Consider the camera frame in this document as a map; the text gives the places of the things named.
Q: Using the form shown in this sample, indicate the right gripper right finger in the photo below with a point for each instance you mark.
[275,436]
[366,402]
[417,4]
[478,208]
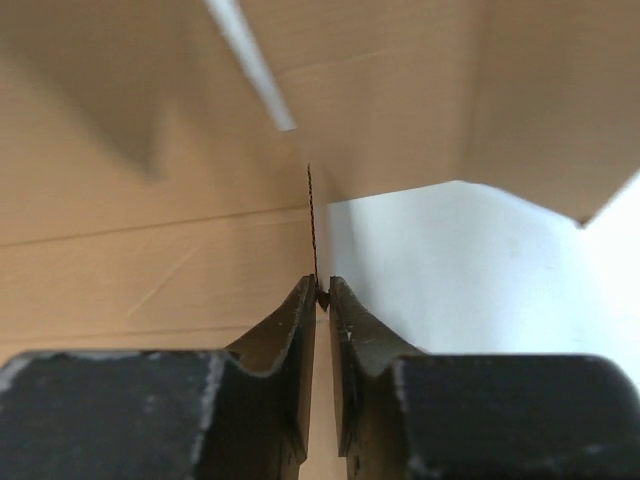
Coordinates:
[405,414]

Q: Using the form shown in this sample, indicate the brown cardboard box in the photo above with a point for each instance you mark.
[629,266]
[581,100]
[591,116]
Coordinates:
[170,170]

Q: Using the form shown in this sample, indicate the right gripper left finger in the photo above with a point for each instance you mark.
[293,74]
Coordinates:
[239,412]

